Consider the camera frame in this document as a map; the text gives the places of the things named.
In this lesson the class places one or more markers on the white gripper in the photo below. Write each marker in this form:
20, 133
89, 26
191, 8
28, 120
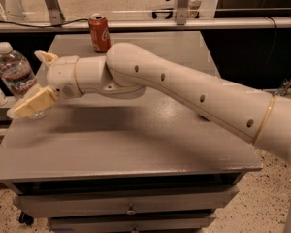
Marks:
61, 75

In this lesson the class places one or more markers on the clear plastic water bottle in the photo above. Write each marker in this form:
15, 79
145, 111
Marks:
16, 72

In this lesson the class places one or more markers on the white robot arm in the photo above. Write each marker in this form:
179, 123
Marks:
126, 70

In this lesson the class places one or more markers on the red soda can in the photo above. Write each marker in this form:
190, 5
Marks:
99, 31

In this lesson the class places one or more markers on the upper grey drawer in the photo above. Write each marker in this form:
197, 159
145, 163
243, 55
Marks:
127, 202

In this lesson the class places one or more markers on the grey drawer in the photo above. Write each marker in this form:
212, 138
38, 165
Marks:
127, 202
128, 224

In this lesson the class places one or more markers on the black caster wheel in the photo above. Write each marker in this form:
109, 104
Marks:
24, 218

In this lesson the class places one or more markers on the lower grey drawer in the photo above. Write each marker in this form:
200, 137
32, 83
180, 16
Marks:
128, 224

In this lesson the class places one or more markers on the metal horizontal rail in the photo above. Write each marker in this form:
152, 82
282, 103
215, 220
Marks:
81, 25

